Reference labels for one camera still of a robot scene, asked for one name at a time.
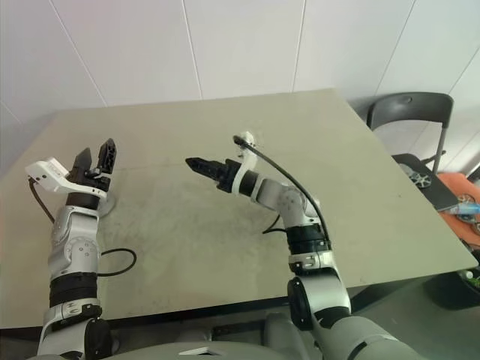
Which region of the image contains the orange cloth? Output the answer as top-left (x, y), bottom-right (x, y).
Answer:
top-left (436, 172), bottom-right (480, 247)

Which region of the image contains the small spoked wheel part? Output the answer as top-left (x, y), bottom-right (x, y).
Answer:
top-left (410, 171), bottom-right (433, 189)

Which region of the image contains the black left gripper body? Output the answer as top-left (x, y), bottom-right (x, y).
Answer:
top-left (67, 166), bottom-right (113, 194)

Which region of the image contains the black table frame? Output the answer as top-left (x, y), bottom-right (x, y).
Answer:
top-left (0, 295), bottom-right (297, 333)

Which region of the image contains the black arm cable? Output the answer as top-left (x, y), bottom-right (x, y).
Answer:
top-left (232, 135), bottom-right (331, 243)
top-left (28, 178), bottom-right (138, 278)

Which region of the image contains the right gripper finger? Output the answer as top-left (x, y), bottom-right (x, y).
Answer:
top-left (185, 157), bottom-right (226, 173)
top-left (191, 168), bottom-right (219, 185)

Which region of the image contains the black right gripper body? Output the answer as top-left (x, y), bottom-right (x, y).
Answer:
top-left (213, 159), bottom-right (241, 194)

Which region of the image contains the black folding chair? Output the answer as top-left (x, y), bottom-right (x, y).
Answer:
top-left (366, 92), bottom-right (461, 213)

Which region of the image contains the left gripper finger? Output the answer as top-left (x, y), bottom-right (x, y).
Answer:
top-left (96, 137), bottom-right (118, 177)
top-left (71, 148), bottom-right (94, 176)

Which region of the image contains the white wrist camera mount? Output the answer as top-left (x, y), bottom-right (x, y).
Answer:
top-left (224, 130), bottom-right (260, 196)
top-left (25, 159), bottom-right (108, 198)

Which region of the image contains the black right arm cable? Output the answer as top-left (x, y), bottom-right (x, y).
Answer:
top-left (232, 135), bottom-right (331, 243)

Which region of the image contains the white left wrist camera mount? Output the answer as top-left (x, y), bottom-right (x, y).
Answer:
top-left (25, 159), bottom-right (108, 198)

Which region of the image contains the grey robot torso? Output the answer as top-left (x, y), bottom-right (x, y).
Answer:
top-left (112, 313), bottom-right (323, 360)

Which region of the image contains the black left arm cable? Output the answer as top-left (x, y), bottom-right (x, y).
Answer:
top-left (28, 178), bottom-right (138, 278)

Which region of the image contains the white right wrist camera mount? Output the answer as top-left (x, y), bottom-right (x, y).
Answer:
top-left (224, 130), bottom-right (260, 196)

